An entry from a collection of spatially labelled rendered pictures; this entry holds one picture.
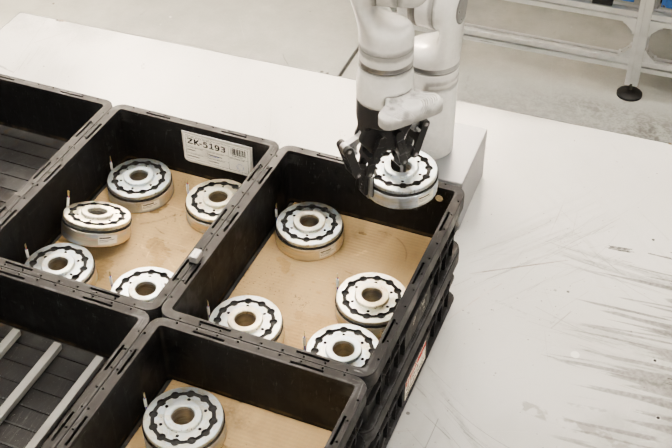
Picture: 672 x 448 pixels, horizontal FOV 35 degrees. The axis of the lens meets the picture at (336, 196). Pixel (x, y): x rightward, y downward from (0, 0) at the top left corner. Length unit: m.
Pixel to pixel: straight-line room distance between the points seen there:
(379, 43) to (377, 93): 0.07
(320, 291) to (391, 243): 0.15
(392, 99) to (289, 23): 2.48
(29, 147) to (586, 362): 0.99
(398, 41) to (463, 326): 0.56
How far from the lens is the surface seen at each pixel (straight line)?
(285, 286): 1.59
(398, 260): 1.63
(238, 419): 1.43
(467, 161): 1.87
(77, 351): 1.55
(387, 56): 1.35
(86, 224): 1.65
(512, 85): 3.54
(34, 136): 1.95
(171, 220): 1.72
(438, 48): 1.73
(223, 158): 1.75
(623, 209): 1.98
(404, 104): 1.36
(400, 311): 1.41
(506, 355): 1.69
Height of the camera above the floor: 1.94
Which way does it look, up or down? 39 degrees down
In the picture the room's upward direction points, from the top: straight up
